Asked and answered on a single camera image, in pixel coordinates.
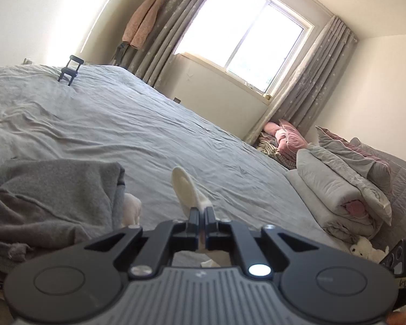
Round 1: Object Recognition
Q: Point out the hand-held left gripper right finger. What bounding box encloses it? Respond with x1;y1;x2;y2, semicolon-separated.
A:
205;206;322;278

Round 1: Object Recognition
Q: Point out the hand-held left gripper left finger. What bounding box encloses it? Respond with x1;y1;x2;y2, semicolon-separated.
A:
84;207;202;276

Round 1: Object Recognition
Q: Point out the white printed sweatshirt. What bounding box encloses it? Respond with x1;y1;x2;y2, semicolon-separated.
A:
171;166;232;268

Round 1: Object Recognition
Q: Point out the white plush toy dog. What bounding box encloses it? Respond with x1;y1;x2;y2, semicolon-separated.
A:
349;237;389;264

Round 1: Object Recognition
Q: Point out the folded beige garment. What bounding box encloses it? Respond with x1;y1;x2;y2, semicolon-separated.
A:
121;192;143;228

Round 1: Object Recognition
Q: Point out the grey quilted headboard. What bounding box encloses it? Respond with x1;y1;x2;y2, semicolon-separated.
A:
350;138;406;248

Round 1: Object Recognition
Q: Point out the striped cloth pile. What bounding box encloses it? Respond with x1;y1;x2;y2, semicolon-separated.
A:
257;131;298;170

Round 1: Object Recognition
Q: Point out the light pink pillow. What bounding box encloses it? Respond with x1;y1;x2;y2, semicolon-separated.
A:
262;122;282;139

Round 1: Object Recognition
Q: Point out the folded grey quilt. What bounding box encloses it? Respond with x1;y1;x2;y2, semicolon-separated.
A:
286;149;379;244

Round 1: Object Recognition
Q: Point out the grey bed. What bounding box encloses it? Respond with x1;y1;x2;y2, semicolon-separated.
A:
0;64;369;271

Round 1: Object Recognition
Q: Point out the folded grey garment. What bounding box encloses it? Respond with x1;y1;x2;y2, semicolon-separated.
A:
0;158;126;265

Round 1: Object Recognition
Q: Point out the grey star curtain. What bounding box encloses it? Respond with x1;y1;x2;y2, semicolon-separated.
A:
117;0;229;87
248;15;358;143

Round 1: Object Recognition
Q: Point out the dark hanging bag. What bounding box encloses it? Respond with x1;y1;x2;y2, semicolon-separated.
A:
113;42;133;67

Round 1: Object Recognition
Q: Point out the window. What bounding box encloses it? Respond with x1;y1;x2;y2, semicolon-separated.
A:
173;0;315;97

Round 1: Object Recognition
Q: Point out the black phone stand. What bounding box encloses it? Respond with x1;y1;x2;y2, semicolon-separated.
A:
57;55;85;86

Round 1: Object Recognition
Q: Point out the pink hanging jacket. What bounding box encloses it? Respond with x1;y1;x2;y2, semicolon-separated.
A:
122;0;163;50

